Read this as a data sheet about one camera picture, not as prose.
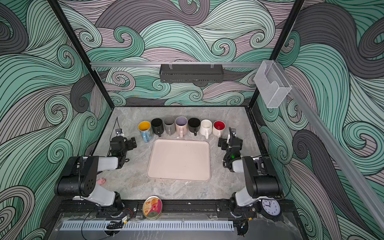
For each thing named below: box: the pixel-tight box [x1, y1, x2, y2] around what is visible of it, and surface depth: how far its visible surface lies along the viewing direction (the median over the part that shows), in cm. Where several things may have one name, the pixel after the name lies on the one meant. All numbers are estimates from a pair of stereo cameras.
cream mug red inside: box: [212, 120, 226, 138], surface depth 101 cm
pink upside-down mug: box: [175, 116, 188, 138], surface depth 99 cm
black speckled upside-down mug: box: [151, 118, 165, 138], surface depth 100 cm
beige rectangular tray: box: [146, 139, 211, 182], surface depth 93 cm
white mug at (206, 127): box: [199, 119, 213, 140], surface depth 100 cm
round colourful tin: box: [142, 195, 163, 219], surface depth 73 cm
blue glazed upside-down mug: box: [138, 120, 153, 143], surface depth 97 cm
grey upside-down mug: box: [163, 116, 176, 136], surface depth 99 cm
